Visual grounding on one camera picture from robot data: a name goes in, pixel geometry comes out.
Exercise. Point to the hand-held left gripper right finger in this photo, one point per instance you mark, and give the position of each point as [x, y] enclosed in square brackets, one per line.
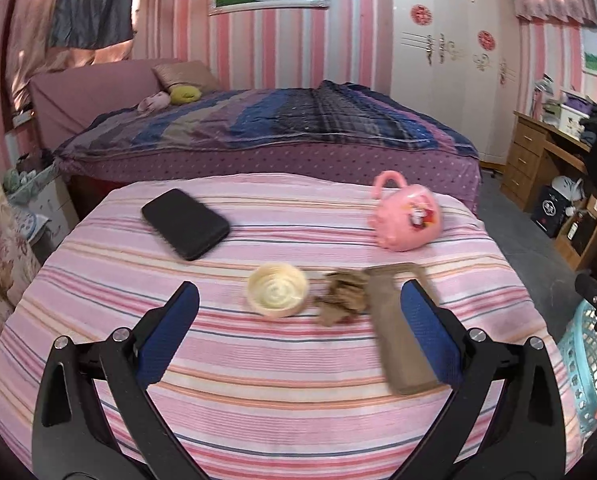
[428, 330]

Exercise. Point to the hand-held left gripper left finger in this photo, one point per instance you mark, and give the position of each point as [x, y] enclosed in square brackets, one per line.
[171, 335]

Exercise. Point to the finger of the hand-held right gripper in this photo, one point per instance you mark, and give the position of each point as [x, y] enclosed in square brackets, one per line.
[586, 287]

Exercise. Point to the light blue plastic basket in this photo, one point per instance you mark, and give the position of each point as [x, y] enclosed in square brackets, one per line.
[583, 360]

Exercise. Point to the cream round lid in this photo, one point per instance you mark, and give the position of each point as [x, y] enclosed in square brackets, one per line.
[277, 292]

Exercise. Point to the brown phone case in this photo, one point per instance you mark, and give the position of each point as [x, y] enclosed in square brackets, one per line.
[393, 330]

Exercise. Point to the dark glass bottle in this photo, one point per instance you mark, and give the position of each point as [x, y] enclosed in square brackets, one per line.
[573, 227]

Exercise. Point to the black cardboard box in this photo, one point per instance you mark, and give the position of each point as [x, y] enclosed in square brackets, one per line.
[548, 210]

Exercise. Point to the white plastic bag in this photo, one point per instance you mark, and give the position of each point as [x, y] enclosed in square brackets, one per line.
[566, 190]

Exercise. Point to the pink cartoon cup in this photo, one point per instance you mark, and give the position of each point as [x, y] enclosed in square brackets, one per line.
[408, 220]

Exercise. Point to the black smartphone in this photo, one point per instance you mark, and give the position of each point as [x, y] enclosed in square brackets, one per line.
[186, 222]

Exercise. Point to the pink striped bed sheet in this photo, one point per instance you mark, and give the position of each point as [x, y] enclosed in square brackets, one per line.
[278, 410]

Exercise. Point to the wooden desk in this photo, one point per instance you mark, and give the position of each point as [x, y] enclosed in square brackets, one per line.
[526, 160]

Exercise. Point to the white printer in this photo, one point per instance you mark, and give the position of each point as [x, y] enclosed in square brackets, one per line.
[571, 115]

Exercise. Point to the white nightstand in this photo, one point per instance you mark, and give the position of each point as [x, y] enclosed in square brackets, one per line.
[53, 205]

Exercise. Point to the floral beige cloth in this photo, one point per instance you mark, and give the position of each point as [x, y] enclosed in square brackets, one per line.
[3, 260]

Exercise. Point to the large purple bed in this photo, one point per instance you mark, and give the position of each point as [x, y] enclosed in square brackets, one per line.
[278, 170]

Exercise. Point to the silver desk lamp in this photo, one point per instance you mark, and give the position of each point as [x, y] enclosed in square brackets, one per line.
[543, 87]

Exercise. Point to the white wardrobe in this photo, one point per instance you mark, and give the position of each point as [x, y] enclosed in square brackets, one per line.
[453, 100]

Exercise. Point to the pink plush toy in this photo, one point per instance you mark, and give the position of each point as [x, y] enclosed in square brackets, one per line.
[153, 101]

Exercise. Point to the plaid striped quilt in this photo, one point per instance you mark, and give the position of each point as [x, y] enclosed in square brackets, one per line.
[278, 120]

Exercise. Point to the yellow plush toy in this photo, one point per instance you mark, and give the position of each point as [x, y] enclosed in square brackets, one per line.
[186, 95]

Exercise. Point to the purple covered headboard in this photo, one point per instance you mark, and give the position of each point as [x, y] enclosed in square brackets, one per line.
[78, 95]

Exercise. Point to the brown pillow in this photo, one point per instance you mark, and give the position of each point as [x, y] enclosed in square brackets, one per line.
[183, 74]

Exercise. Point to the red paper cutout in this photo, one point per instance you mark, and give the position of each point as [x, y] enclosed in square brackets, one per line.
[420, 14]
[486, 39]

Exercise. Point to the pink satin curtain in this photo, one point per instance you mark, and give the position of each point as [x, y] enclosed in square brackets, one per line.
[28, 45]

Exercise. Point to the dark grey curtain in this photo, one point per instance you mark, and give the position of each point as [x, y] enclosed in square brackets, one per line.
[93, 5]

